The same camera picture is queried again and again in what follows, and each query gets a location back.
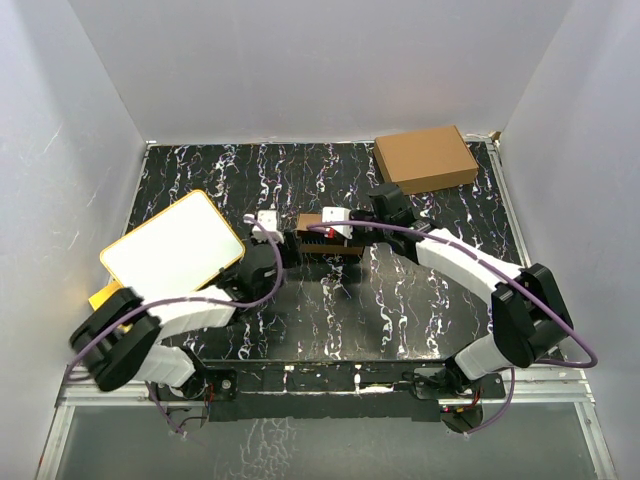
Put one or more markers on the aluminium frame rail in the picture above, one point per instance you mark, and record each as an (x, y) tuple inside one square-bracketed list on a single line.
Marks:
[(333, 421)]

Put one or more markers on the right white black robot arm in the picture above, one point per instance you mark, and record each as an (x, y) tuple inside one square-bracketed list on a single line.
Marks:
[(528, 313)]

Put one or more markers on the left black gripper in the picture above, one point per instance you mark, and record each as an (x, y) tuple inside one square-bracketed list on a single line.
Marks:
[(289, 248)]

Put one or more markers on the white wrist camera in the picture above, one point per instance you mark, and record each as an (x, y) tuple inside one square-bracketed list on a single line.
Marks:
[(265, 225), (335, 217)]

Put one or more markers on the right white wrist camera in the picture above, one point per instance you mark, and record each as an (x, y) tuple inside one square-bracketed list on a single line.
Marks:
[(335, 217)]

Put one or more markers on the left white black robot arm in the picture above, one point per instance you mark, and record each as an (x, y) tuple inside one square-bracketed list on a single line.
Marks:
[(122, 339)]

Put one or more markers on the yellow flat board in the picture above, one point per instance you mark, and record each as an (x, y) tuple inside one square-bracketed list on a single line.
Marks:
[(107, 297)]

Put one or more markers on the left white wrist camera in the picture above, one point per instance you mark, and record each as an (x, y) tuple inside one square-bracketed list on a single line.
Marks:
[(265, 225)]

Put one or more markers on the closed brown cardboard box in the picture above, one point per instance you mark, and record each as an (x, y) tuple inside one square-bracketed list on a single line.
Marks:
[(425, 160)]

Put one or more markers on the white board yellow rim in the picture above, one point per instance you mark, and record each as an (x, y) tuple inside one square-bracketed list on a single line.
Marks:
[(175, 252)]

